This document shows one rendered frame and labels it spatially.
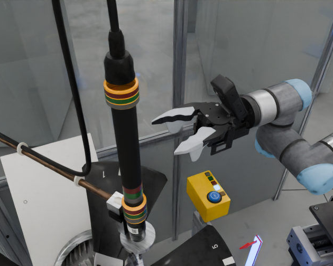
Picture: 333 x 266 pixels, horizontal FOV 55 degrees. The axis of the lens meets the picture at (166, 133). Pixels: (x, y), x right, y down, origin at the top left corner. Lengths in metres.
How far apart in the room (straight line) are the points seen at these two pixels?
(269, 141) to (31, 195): 0.68
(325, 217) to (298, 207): 1.37
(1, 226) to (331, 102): 3.31
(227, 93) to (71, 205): 0.63
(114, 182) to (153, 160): 0.81
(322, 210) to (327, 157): 0.59
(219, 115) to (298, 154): 0.21
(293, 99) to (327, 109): 2.98
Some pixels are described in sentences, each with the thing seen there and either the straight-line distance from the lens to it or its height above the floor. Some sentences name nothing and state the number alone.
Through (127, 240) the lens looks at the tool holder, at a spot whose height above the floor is 1.44.
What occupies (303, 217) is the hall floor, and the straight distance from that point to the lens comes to 2.62.
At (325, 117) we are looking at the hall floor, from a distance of 3.59.
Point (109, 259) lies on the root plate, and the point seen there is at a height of 1.27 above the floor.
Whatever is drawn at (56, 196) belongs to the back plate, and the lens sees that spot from 1.02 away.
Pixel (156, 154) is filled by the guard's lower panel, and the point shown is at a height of 0.89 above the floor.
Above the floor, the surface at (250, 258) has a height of 1.08.
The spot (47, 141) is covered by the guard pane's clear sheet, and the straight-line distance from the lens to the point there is 1.37.
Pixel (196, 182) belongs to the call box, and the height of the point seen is 1.07.
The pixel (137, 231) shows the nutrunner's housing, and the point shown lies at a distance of 0.62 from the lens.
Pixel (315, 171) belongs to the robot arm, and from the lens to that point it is 0.72.
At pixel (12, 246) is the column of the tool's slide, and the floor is 0.76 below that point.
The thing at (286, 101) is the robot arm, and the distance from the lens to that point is 0.73.
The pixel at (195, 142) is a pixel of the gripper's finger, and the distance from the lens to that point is 0.58.
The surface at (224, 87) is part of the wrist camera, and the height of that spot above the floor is 1.70.
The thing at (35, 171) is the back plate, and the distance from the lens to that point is 1.01.
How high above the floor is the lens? 2.01
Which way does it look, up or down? 42 degrees down
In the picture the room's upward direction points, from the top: straight up
